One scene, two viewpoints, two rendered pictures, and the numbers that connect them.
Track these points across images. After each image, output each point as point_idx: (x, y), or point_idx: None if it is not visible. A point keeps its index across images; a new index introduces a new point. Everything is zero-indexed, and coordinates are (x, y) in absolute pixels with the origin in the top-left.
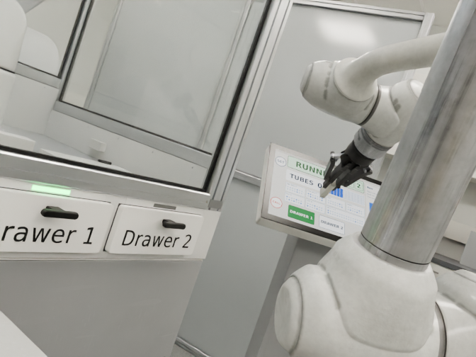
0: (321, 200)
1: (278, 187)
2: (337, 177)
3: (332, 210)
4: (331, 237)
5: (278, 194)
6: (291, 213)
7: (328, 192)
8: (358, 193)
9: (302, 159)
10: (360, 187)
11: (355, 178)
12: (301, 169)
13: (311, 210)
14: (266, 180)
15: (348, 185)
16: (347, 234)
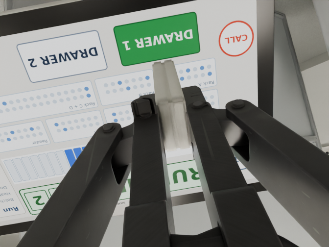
0: (116, 114)
1: (238, 87)
2: (196, 139)
3: (77, 101)
4: (50, 12)
5: (235, 66)
6: (186, 27)
7: (161, 77)
8: (32, 183)
9: (191, 188)
10: (32, 199)
11: (83, 193)
12: (187, 165)
13: (133, 68)
14: (271, 90)
15: (93, 139)
16: (8, 50)
